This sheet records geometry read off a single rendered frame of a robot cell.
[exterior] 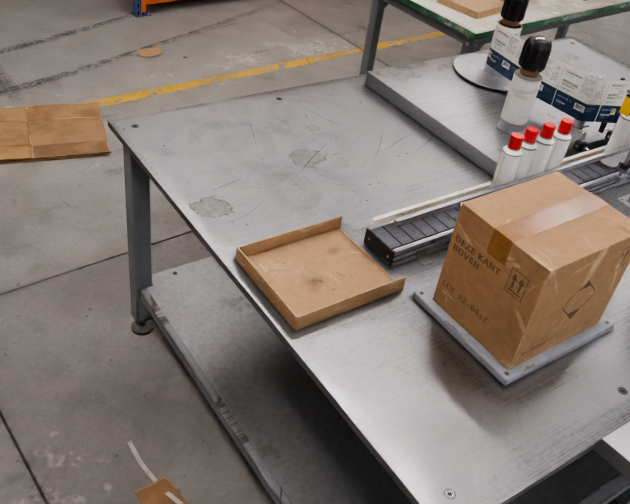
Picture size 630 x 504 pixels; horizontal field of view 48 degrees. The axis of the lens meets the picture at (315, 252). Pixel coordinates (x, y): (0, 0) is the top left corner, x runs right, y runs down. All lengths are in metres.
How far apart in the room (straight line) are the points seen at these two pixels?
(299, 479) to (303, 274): 0.63
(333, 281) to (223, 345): 0.75
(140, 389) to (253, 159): 0.90
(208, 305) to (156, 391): 0.33
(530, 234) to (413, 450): 0.47
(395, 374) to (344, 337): 0.14
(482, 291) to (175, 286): 1.30
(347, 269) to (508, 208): 0.42
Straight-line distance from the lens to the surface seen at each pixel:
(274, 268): 1.67
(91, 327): 2.71
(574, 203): 1.60
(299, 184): 1.97
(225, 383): 2.22
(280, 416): 2.15
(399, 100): 2.44
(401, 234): 1.76
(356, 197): 1.95
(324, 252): 1.73
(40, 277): 2.94
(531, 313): 1.44
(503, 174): 1.91
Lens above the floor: 1.91
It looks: 38 degrees down
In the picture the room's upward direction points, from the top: 9 degrees clockwise
